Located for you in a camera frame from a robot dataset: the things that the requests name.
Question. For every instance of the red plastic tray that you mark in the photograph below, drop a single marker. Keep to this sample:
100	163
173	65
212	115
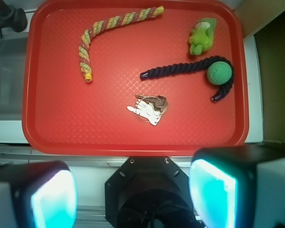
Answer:
63	114

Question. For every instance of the multicolour twisted rope toy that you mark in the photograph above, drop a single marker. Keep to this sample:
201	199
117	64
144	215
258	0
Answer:
99	27

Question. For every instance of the green dimpled ball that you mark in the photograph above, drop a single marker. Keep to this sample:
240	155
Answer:
219	73

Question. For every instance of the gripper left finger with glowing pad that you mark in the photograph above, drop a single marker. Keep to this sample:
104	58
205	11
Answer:
37	195

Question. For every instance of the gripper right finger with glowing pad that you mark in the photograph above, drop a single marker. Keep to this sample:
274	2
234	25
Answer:
239	187

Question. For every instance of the grey metal bin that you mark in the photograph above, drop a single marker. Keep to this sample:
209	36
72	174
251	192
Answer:
12	67

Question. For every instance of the black clamp knob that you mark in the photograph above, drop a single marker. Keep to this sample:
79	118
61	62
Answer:
11	17

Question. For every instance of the green plush animal toy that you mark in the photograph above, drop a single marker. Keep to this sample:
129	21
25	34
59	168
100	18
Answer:
202	36

